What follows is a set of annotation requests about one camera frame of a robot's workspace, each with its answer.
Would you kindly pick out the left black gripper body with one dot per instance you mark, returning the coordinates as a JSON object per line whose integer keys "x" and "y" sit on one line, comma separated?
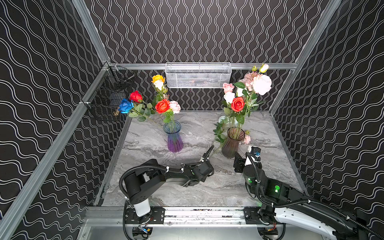
{"x": 205, "y": 165}

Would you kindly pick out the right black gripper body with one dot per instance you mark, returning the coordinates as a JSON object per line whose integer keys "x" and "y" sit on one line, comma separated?
{"x": 238, "y": 165}

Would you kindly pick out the smoky pink glass vase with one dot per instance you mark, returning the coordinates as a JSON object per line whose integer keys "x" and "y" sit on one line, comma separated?
{"x": 232, "y": 142}

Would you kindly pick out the light pink carnation spray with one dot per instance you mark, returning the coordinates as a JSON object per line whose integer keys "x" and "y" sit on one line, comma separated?
{"x": 247, "y": 138}

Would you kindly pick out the blue purple glass vase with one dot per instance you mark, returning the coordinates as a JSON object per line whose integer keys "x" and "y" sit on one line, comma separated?
{"x": 174, "y": 141}

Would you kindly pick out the pale pink flower spray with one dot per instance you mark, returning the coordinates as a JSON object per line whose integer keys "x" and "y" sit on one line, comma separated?
{"x": 175, "y": 108}

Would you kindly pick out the orange red rose stem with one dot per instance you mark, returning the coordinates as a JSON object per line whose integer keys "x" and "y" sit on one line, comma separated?
{"x": 237, "y": 111}

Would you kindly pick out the pink flower spray stem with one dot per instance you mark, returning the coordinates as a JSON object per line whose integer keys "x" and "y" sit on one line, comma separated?
{"x": 254, "y": 85}

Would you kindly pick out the cream bud flower stem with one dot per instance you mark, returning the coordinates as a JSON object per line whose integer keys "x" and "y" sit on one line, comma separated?
{"x": 162, "y": 91}

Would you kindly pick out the blue rose stem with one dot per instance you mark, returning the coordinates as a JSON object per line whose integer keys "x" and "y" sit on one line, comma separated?
{"x": 125, "y": 107}

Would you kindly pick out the yellow rose stem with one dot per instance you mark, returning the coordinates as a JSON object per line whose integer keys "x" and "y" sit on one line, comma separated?
{"x": 158, "y": 78}

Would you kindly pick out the white flower spray stem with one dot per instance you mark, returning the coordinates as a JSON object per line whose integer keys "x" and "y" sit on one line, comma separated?
{"x": 219, "y": 132}

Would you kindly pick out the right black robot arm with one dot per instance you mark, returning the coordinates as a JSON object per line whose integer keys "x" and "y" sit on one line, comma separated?
{"x": 284, "y": 205}

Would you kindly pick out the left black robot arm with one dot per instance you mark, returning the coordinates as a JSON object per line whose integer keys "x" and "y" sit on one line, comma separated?
{"x": 141, "y": 182}

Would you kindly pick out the white mesh wall basket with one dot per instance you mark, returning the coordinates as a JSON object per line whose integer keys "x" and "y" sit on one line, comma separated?
{"x": 197, "y": 75}

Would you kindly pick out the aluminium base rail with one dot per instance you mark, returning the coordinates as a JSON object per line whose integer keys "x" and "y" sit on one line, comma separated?
{"x": 198, "y": 217}

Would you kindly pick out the black wire wall basket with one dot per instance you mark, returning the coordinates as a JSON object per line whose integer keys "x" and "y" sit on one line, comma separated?
{"x": 115, "y": 86}

